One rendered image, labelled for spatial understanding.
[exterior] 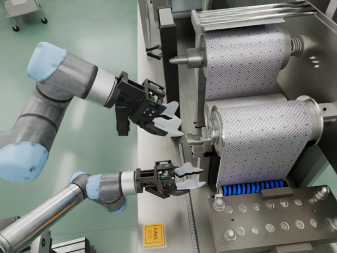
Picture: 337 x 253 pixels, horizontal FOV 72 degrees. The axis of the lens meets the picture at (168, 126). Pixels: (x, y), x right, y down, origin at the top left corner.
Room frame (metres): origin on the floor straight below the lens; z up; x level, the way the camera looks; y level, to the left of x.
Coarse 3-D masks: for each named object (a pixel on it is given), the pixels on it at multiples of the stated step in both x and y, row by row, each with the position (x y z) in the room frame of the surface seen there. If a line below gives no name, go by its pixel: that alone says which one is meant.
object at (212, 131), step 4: (208, 120) 0.45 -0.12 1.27; (212, 120) 0.44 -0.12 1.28; (208, 124) 0.44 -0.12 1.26; (212, 124) 0.42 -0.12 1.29; (216, 124) 0.42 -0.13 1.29; (208, 128) 0.44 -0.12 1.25; (212, 128) 0.41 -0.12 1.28; (216, 128) 0.41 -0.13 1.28; (208, 132) 0.44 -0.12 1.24; (212, 132) 0.40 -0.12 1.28; (216, 132) 0.40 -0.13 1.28; (208, 136) 0.43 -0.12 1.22; (212, 136) 0.39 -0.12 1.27; (216, 136) 0.39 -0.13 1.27; (212, 140) 0.39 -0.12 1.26; (216, 140) 0.39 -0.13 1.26; (212, 144) 0.39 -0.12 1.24
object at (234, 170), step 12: (240, 156) 0.36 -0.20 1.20; (252, 156) 0.36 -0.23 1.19; (264, 156) 0.36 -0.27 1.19; (276, 156) 0.36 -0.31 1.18; (288, 156) 0.36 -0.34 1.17; (228, 168) 0.36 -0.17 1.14; (240, 168) 0.36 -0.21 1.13; (252, 168) 0.36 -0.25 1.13; (264, 168) 0.36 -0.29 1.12; (276, 168) 0.36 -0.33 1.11; (288, 168) 0.37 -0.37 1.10; (228, 180) 0.36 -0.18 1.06; (240, 180) 0.36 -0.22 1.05; (252, 180) 0.36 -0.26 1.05; (264, 180) 0.36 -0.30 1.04; (276, 180) 0.37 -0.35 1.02
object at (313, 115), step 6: (306, 102) 0.45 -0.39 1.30; (312, 108) 0.42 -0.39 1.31; (216, 114) 0.44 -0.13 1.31; (312, 114) 0.40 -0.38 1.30; (216, 120) 0.43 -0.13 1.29; (312, 120) 0.39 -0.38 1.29; (312, 126) 0.38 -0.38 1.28; (312, 132) 0.37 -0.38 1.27; (312, 138) 0.37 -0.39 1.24; (216, 144) 0.40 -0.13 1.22
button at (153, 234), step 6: (144, 228) 0.29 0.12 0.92; (150, 228) 0.28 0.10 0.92; (156, 228) 0.28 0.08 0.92; (162, 228) 0.28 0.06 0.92; (144, 234) 0.27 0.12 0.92; (150, 234) 0.26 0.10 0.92; (156, 234) 0.26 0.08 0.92; (162, 234) 0.26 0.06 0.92; (144, 240) 0.25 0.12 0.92; (150, 240) 0.24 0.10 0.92; (156, 240) 0.24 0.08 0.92; (162, 240) 0.24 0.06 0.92; (144, 246) 0.23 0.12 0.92; (150, 246) 0.23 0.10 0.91
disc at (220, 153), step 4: (212, 108) 0.49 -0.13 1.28; (216, 108) 0.45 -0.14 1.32; (216, 112) 0.44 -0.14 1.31; (220, 116) 0.41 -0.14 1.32; (220, 120) 0.40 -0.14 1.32; (220, 124) 0.40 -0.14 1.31; (220, 128) 0.39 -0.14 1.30; (224, 136) 0.37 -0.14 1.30; (224, 140) 0.36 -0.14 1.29; (224, 144) 0.36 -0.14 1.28; (224, 148) 0.35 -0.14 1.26; (216, 152) 0.40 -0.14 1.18; (220, 152) 0.37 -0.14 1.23; (220, 156) 0.36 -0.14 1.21
